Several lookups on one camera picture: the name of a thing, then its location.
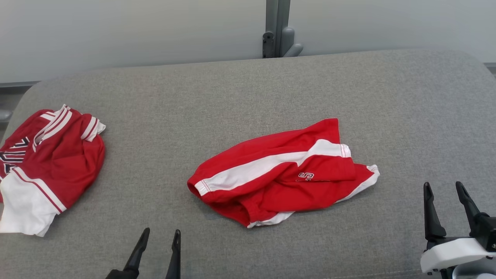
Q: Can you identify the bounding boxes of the red white basketball jersey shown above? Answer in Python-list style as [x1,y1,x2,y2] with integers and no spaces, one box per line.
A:
[0,104,106,237]

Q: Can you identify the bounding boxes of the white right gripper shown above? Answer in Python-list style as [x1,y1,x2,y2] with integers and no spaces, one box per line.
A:
[420,181,496,274]

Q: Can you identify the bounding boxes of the red white sports shorts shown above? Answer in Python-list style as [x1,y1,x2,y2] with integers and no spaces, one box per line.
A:
[187,118,380,228]

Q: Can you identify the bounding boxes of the grey fabric sofa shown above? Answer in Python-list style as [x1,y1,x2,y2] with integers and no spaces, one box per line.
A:
[0,48,496,279]

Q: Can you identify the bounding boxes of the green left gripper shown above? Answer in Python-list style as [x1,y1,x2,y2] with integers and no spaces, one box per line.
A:
[105,227,181,279]

